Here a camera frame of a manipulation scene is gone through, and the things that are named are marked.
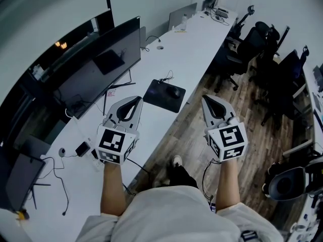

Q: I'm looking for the person's right forearm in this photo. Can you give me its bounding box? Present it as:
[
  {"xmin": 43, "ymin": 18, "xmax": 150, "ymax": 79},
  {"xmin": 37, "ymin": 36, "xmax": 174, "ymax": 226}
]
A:
[{"xmin": 216, "ymin": 159, "xmax": 240, "ymax": 210}]

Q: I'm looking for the black power cable with plug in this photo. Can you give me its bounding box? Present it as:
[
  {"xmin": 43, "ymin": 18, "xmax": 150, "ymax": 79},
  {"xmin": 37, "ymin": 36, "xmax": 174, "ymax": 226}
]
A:
[{"xmin": 40, "ymin": 156, "xmax": 70, "ymax": 216}]

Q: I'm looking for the person's white shirt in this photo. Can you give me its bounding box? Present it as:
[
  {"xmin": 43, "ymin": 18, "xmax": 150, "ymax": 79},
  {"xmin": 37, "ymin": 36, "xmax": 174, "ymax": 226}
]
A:
[{"xmin": 75, "ymin": 187, "xmax": 285, "ymax": 242}]

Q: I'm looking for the black flat monitor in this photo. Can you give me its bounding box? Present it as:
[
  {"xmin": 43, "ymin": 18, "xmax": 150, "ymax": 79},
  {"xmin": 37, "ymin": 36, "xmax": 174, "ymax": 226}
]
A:
[{"xmin": 6, "ymin": 152, "xmax": 51, "ymax": 211}]

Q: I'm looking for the orange snack packet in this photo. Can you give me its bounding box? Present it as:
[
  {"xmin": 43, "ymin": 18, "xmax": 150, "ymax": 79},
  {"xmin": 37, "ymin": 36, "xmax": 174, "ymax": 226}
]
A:
[{"xmin": 15, "ymin": 209, "xmax": 30, "ymax": 221}]

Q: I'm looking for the black looped desk cable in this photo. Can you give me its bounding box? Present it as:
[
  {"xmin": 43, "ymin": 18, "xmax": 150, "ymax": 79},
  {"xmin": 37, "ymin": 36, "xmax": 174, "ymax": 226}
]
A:
[{"xmin": 145, "ymin": 35, "xmax": 162, "ymax": 51}]

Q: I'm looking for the black and white gripper cable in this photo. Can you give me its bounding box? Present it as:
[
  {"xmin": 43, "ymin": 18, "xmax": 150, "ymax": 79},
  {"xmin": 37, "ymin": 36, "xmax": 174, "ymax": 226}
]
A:
[{"xmin": 202, "ymin": 160, "xmax": 218, "ymax": 208}]

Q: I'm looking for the white shell office chair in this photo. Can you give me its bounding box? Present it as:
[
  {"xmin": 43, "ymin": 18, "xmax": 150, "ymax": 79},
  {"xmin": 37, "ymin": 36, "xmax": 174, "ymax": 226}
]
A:
[{"xmin": 268, "ymin": 166, "xmax": 308, "ymax": 202}]

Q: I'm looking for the black mouse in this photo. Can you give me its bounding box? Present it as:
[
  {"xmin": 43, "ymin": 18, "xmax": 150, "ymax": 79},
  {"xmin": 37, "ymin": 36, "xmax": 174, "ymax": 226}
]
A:
[{"xmin": 166, "ymin": 86, "xmax": 181, "ymax": 98}]

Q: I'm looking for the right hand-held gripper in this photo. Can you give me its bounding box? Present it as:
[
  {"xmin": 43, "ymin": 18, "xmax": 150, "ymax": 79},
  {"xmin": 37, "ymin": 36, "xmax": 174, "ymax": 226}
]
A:
[{"xmin": 201, "ymin": 94, "xmax": 249, "ymax": 163}]

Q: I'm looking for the person's black trouser leg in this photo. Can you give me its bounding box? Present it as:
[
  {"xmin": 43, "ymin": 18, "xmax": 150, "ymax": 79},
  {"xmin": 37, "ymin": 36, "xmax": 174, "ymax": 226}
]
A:
[{"xmin": 169, "ymin": 165, "xmax": 199, "ymax": 189}]

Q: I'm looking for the black mouse pad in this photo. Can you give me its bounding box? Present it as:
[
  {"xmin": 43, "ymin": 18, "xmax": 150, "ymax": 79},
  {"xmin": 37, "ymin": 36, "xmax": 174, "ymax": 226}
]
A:
[{"xmin": 143, "ymin": 79, "xmax": 187, "ymax": 113}]

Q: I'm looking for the large black curved monitor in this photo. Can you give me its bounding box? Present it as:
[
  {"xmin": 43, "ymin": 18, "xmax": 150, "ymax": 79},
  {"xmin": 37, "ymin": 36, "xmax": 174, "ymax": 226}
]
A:
[{"xmin": 52, "ymin": 16, "xmax": 141, "ymax": 120}]

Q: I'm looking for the white power strip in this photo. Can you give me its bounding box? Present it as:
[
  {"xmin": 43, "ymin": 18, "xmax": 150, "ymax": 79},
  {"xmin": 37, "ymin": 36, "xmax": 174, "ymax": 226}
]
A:
[{"xmin": 85, "ymin": 137, "xmax": 102, "ymax": 172}]

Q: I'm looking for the black power adapter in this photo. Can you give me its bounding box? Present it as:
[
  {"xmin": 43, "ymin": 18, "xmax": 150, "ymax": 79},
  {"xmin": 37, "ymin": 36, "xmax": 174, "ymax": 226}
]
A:
[{"xmin": 75, "ymin": 141, "xmax": 91, "ymax": 158}]

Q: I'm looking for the person's left forearm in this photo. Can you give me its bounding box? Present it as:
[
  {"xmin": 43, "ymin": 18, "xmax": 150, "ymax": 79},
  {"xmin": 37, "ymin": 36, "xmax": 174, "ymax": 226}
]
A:
[{"xmin": 100, "ymin": 160, "xmax": 127, "ymax": 216}]

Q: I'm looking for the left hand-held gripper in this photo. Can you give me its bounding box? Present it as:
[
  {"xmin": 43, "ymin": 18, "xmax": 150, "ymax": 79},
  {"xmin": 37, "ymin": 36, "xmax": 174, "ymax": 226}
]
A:
[{"xmin": 93, "ymin": 95, "xmax": 144, "ymax": 165}]

